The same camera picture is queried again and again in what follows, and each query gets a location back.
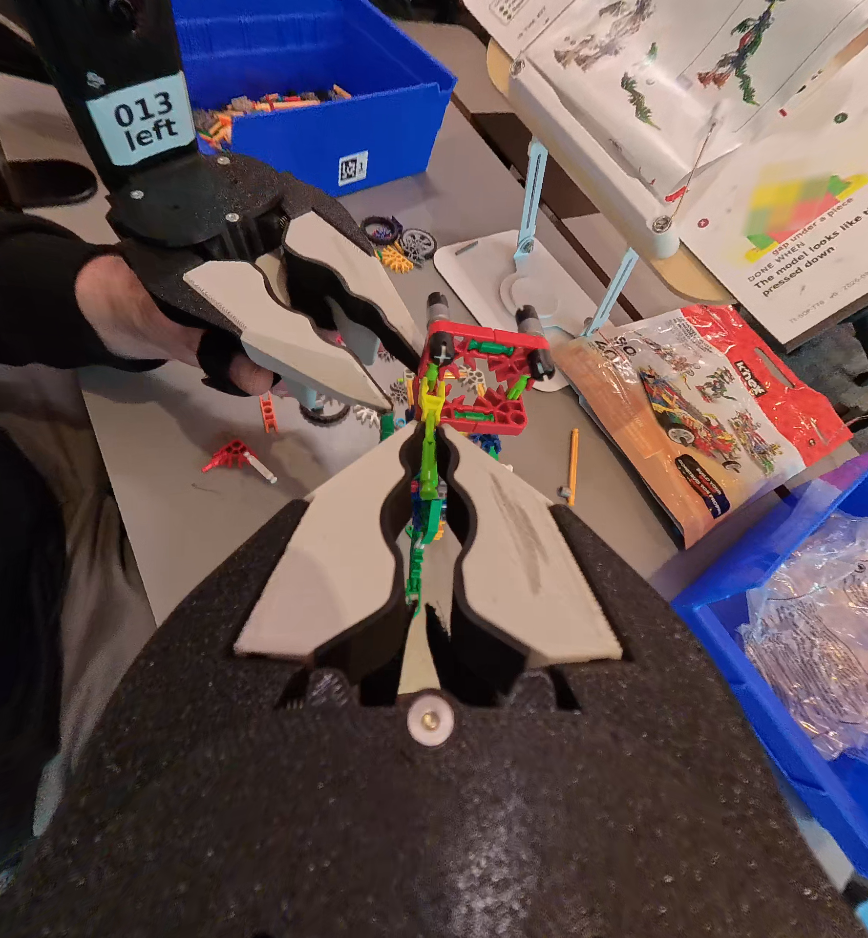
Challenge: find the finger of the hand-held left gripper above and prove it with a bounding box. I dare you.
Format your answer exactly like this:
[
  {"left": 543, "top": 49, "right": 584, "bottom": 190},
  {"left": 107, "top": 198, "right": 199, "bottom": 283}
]
[
  {"left": 282, "top": 211, "right": 425, "bottom": 370},
  {"left": 182, "top": 258, "right": 396, "bottom": 413}
]

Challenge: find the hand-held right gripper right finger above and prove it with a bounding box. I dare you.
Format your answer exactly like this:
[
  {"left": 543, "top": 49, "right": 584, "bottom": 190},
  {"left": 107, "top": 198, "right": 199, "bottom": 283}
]
[{"left": 438, "top": 425, "right": 623, "bottom": 665}]

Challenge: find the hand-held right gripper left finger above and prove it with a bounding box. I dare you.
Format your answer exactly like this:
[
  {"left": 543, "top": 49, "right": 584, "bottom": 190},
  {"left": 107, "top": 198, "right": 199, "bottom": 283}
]
[{"left": 234, "top": 427, "right": 423, "bottom": 662}]

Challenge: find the colourful construction toy model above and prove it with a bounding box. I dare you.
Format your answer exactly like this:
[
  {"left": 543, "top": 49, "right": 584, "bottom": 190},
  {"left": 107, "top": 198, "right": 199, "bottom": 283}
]
[{"left": 377, "top": 292, "right": 556, "bottom": 618}]

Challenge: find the red corner connector assembly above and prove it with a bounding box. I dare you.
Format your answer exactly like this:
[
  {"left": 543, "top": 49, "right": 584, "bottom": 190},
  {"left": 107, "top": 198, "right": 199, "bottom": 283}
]
[{"left": 201, "top": 438, "right": 279, "bottom": 485}]

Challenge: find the lime green rod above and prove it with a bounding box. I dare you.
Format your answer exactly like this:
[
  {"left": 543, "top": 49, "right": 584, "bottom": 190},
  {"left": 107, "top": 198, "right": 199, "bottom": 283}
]
[{"left": 419, "top": 432, "right": 444, "bottom": 501}]

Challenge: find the person's left hand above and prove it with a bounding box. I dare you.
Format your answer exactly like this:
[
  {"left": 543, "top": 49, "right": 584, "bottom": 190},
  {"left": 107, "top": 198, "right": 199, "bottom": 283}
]
[{"left": 75, "top": 251, "right": 281, "bottom": 398}]

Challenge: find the pile of small toy pieces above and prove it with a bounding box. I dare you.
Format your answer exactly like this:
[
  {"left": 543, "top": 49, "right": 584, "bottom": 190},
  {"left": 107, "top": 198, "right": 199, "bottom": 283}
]
[{"left": 191, "top": 83, "right": 354, "bottom": 152}]

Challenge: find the blue storage bin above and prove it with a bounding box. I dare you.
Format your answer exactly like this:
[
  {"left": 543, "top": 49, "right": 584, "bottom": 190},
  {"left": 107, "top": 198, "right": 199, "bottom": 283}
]
[
  {"left": 670, "top": 434, "right": 868, "bottom": 896},
  {"left": 172, "top": 0, "right": 459, "bottom": 197}
]

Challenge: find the printed toy packaging bag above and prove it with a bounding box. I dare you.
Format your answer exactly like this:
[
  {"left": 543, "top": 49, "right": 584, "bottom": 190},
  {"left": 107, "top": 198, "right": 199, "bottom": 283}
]
[{"left": 550, "top": 302, "right": 857, "bottom": 551}]

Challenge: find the clear plastic wrap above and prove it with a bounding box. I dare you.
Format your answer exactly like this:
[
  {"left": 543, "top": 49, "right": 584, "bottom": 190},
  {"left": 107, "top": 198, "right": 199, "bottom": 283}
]
[{"left": 740, "top": 512, "right": 868, "bottom": 768}]

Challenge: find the person's black garment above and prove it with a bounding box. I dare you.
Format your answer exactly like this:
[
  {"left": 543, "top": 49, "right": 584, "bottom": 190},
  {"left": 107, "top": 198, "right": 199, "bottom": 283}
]
[{"left": 0, "top": 399, "right": 68, "bottom": 884}]

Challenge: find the white and blue document stand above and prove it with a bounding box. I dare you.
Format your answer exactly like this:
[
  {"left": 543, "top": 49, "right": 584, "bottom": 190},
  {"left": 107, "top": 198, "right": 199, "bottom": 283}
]
[{"left": 485, "top": 39, "right": 737, "bottom": 306}]

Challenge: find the clear picture sleeve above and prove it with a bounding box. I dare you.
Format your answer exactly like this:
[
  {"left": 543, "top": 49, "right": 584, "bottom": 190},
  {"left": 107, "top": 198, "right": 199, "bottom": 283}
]
[{"left": 542, "top": 0, "right": 868, "bottom": 200}]

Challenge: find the white instruction board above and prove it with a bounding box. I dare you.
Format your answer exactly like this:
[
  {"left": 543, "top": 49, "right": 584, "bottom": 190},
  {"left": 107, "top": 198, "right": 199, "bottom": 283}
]
[{"left": 462, "top": 0, "right": 868, "bottom": 347}]

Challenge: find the thin metal wire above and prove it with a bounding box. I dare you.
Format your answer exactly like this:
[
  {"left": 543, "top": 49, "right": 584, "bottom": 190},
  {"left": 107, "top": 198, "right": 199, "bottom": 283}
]
[{"left": 670, "top": 119, "right": 722, "bottom": 222}]

